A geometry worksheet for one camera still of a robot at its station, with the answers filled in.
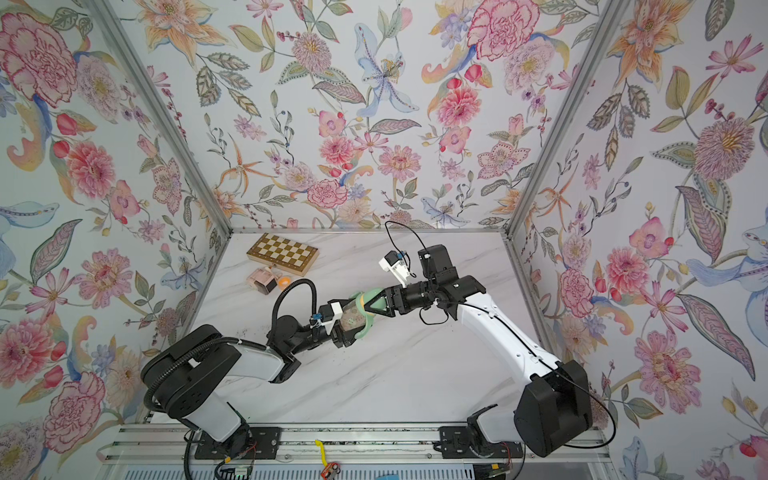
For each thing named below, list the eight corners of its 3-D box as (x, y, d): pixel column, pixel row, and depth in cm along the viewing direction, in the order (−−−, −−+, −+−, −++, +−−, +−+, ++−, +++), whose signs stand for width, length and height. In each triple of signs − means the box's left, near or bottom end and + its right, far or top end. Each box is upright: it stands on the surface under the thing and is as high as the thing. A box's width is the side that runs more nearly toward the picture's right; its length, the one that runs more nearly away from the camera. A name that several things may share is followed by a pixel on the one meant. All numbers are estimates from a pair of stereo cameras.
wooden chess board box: (248, 257, 115) (245, 251, 113) (267, 236, 122) (265, 231, 120) (304, 277, 109) (302, 271, 107) (320, 254, 116) (319, 248, 114)
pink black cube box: (249, 285, 106) (245, 278, 102) (263, 273, 109) (260, 265, 106) (266, 296, 103) (262, 289, 100) (279, 283, 107) (276, 276, 103)
